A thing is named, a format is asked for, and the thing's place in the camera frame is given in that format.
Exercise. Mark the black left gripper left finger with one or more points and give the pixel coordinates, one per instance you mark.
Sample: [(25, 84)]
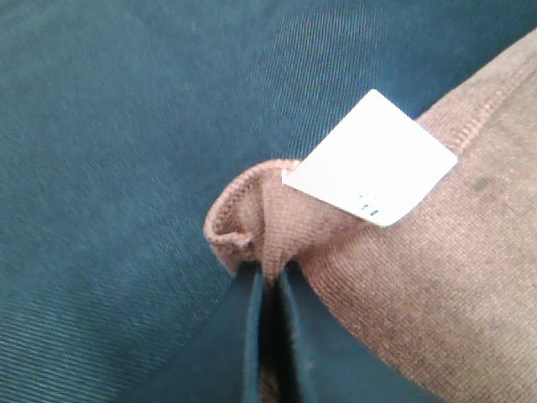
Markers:
[(222, 362)]

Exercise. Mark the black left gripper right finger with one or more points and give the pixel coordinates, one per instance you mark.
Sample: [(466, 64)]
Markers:
[(320, 361)]

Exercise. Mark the brown towel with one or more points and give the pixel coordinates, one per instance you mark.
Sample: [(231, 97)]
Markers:
[(447, 295)]

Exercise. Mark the white towel label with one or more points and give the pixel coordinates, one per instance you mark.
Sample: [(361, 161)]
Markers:
[(376, 163)]

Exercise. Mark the black table cloth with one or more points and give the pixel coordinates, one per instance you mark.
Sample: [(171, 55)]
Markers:
[(121, 122)]

